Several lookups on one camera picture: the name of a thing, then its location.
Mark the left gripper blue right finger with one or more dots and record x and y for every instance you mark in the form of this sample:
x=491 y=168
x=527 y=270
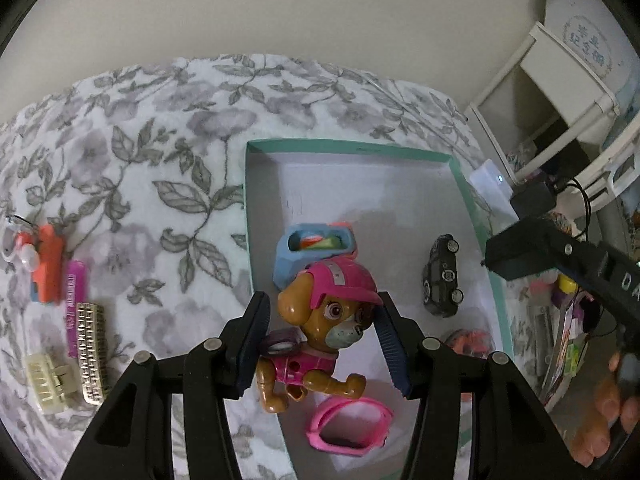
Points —
x=401 y=343

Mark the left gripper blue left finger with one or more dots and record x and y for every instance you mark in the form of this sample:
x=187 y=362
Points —
x=243 y=338

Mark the black toy car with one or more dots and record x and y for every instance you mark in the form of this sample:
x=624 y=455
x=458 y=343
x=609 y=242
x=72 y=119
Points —
x=441 y=292

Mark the round clear bead container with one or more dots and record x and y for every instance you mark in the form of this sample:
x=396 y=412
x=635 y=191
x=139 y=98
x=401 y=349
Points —
x=475 y=343

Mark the brown puppy toy pink helmet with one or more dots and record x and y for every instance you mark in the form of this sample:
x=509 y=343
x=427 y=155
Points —
x=328 y=307

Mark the blue orange toy box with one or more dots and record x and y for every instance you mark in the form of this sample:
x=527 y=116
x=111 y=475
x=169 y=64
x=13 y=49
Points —
x=306 y=243

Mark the gold patterned rectangular clip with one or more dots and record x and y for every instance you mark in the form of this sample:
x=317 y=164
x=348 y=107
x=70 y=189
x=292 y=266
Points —
x=91 y=352

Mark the magenta rectangular lighter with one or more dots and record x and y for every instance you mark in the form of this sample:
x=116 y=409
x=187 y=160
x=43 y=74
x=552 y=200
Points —
x=75 y=293

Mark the cream plastic hair claw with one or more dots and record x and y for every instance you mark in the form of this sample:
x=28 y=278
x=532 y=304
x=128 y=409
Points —
x=53 y=385

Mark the orange blue toy block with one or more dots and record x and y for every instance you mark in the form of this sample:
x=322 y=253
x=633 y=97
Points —
x=47 y=278

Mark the person's right hand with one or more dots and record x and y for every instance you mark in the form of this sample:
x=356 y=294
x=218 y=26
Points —
x=593 y=438

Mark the black charger plug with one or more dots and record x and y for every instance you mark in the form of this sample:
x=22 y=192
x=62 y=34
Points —
x=533 y=199

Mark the white power adapter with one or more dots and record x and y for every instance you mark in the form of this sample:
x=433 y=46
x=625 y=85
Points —
x=494 y=189

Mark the teal cardboard box tray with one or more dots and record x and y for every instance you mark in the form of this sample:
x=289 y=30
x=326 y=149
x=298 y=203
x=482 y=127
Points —
x=397 y=201

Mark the white shelf unit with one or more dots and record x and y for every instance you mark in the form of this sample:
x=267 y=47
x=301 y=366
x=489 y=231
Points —
x=543 y=98

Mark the floral fleece blanket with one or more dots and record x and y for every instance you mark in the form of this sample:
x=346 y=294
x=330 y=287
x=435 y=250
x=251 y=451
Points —
x=141 y=170

